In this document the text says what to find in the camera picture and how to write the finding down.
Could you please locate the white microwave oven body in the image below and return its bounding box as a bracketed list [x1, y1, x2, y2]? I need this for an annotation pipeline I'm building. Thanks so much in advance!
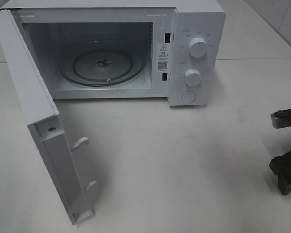
[0, 0, 226, 106]

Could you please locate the white microwave door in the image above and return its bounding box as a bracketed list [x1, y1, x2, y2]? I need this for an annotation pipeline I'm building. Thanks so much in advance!
[0, 10, 95, 225]

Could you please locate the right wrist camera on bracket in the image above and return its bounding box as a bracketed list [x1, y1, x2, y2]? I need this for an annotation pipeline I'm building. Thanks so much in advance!
[271, 109, 291, 129]

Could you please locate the lower white timer knob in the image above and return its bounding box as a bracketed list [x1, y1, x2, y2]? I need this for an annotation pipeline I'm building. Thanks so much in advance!
[184, 69, 202, 86]

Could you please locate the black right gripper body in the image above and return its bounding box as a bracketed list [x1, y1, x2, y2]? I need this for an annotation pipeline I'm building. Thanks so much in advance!
[269, 150, 291, 195]

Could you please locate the round white door button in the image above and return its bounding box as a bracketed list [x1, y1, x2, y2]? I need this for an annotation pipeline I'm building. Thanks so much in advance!
[181, 91, 196, 103]

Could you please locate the upper white power knob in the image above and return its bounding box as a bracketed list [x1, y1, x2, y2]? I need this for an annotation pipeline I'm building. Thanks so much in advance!
[188, 35, 208, 58]

